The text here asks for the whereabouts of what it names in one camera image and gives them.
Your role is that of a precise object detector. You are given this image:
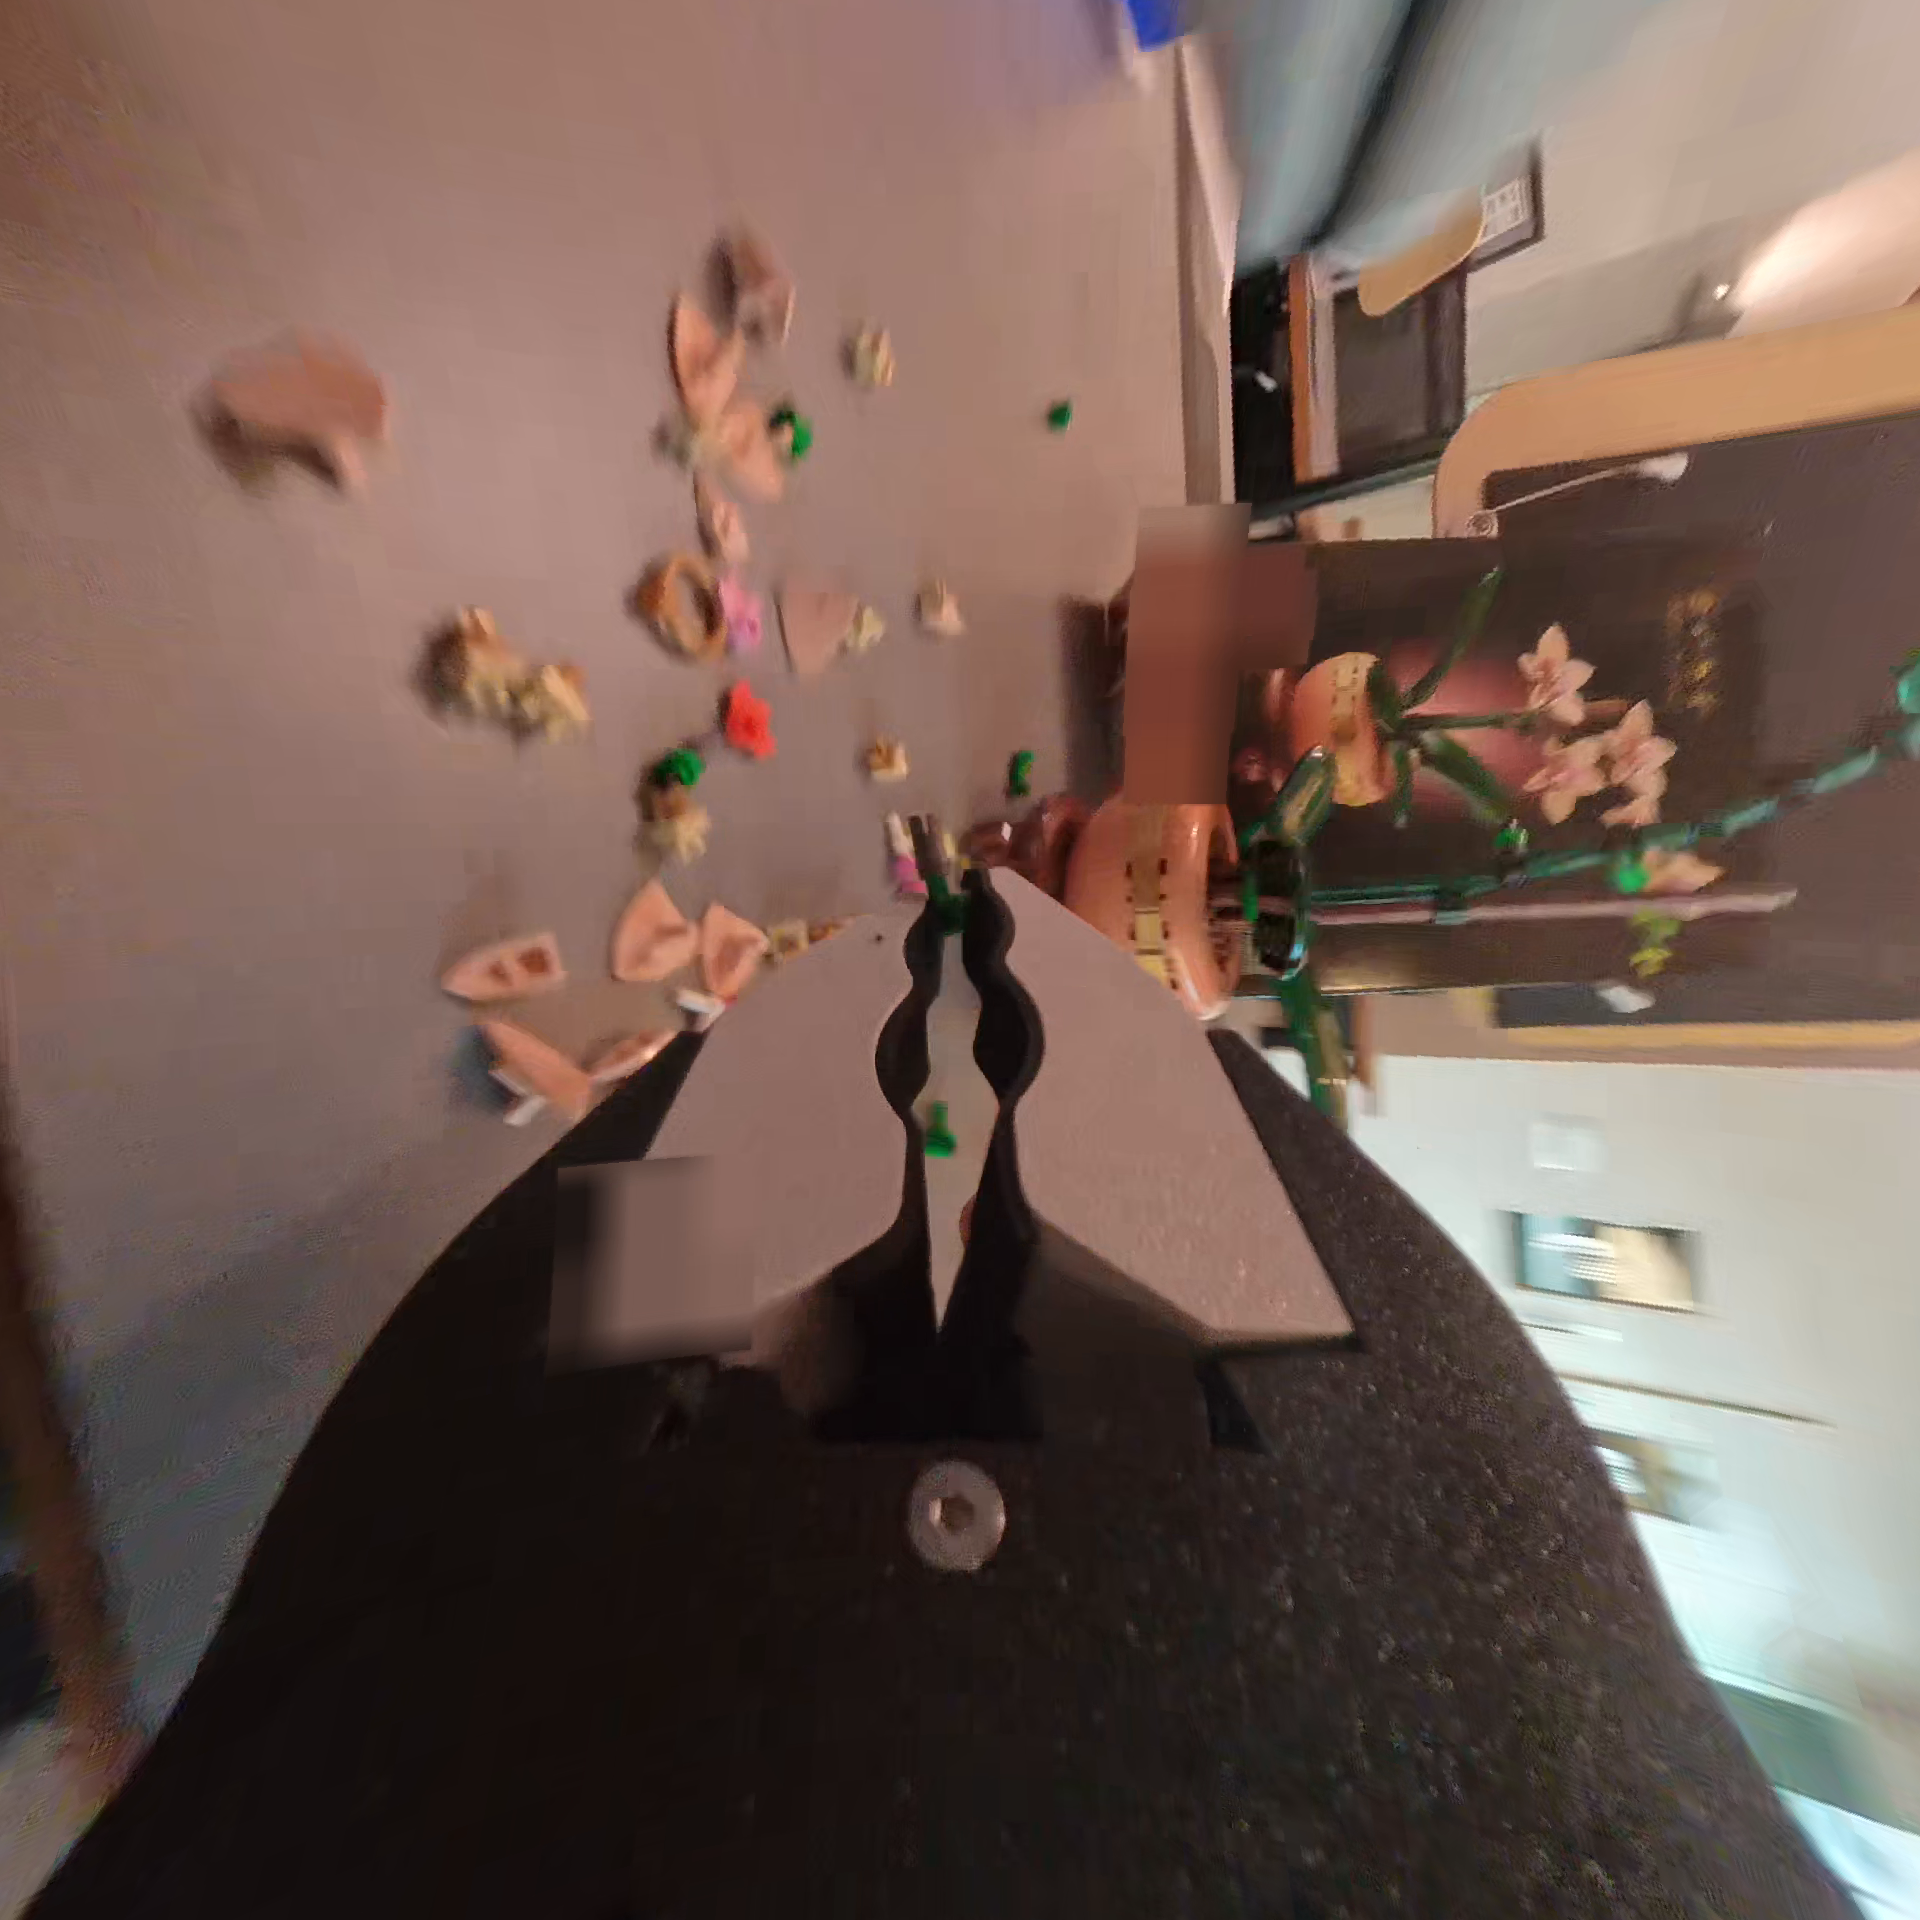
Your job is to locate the grey desk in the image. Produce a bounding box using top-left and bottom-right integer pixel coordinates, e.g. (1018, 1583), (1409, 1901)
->
(0, 0), (1232, 1726)

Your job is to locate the dark orchid picture box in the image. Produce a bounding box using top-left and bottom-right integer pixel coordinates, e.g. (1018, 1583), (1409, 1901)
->
(1232, 414), (1920, 1050)

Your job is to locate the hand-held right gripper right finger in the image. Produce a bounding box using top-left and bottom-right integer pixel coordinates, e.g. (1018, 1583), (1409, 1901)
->
(943, 869), (1361, 1419)

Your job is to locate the dark cabinet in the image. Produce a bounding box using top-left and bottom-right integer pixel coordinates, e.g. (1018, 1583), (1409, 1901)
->
(1232, 252), (1473, 518)

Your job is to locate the tan wooden chair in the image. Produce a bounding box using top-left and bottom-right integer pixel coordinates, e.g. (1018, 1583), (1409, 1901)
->
(1432, 305), (1920, 542)

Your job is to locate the toy brick orchid pot model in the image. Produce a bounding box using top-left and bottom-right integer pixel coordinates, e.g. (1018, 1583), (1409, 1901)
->
(958, 786), (1801, 1127)

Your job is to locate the scattered pile of toy bricks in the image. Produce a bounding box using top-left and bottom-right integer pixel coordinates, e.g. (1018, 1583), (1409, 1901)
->
(189, 223), (1081, 1128)

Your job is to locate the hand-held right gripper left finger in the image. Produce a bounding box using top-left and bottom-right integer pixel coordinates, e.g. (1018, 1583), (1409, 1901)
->
(645, 904), (943, 1414)

